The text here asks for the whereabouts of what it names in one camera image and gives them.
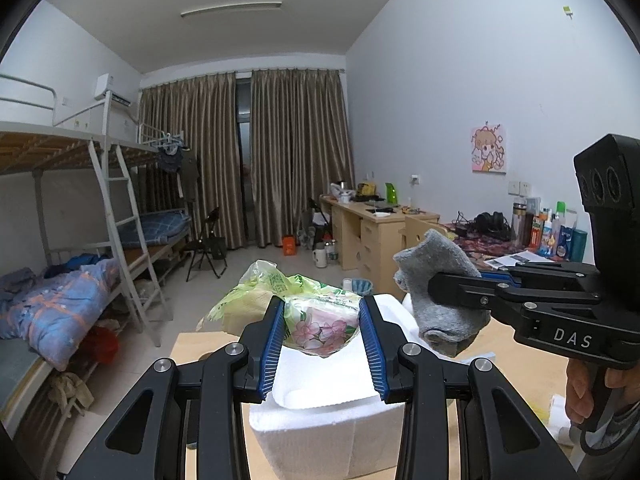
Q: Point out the purple printed desk mat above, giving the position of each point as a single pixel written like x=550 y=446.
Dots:
x=480 y=250

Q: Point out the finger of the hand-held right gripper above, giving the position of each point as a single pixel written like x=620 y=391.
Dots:
x=465 y=290
x=550 y=274

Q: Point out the white foam box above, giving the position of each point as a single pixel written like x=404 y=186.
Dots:
x=320 y=425

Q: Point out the ceiling tube light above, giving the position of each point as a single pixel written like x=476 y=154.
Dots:
x=230 y=9

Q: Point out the blue checked mattress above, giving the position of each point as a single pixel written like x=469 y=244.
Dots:
x=160 y=225

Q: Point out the black folding chair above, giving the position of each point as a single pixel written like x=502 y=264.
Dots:
x=210 y=247

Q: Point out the dark thermos bottle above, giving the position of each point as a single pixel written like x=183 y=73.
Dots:
x=520 y=225

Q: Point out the blue waste basket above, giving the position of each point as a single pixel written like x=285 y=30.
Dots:
x=357 y=286

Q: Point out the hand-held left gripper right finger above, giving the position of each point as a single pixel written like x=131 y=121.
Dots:
x=372 y=355

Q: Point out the yellow bag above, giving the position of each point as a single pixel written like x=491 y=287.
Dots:
x=369 y=189

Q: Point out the wooden desk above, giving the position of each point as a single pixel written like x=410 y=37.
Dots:
x=370 y=235

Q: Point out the red cloth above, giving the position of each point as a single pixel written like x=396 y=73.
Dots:
x=100 y=347

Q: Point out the floral tissue pack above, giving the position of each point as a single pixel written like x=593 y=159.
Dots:
x=320 y=330

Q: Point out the green wall hook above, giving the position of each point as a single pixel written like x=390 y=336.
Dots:
x=567 y=10

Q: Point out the row of toiletry bottles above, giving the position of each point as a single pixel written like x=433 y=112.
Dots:
x=560 y=237

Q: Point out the dark hanging clothes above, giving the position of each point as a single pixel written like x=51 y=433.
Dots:
x=175 y=160

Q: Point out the white metal bunk bed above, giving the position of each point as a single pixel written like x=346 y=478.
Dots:
x=30 y=150
x=150 y=150

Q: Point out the white air conditioner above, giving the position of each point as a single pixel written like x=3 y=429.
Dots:
x=112 y=91

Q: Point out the green jug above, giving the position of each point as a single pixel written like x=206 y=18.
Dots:
x=392 y=194

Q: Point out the wooden chair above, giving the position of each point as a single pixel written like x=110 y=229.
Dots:
x=417 y=232

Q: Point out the person's right hand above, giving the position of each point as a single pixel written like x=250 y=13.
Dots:
x=577 y=390

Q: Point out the blue printed quilt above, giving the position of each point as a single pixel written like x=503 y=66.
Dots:
x=55 y=310

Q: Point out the beige cloth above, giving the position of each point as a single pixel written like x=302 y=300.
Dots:
x=72 y=392

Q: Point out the brown curtain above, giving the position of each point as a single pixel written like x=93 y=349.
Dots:
x=200 y=160
x=300 y=160

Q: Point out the green plastic bag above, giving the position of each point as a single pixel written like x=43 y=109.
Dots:
x=250 y=300

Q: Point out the white bed ladder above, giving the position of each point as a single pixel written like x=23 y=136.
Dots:
x=125 y=220

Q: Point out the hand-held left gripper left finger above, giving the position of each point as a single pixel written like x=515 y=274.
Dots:
x=270 y=355

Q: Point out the printed paper sheet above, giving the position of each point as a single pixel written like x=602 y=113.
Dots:
x=520 y=259

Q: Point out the double wall socket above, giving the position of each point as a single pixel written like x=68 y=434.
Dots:
x=520 y=188

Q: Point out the black headphones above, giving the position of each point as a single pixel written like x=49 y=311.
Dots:
x=492 y=225

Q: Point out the orange bucket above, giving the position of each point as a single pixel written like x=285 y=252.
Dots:
x=290 y=246

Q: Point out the grey sock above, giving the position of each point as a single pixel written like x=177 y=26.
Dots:
x=435 y=257

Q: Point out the wall poster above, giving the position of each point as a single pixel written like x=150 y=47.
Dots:
x=488 y=147

